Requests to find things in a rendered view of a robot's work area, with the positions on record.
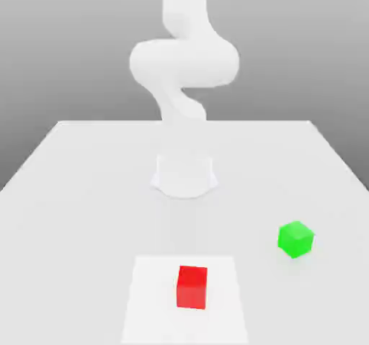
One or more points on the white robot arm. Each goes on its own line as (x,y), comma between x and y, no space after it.
(184,62)

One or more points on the small red cube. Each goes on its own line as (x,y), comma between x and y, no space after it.
(191,287)

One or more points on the small green cube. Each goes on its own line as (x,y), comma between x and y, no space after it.
(295,239)

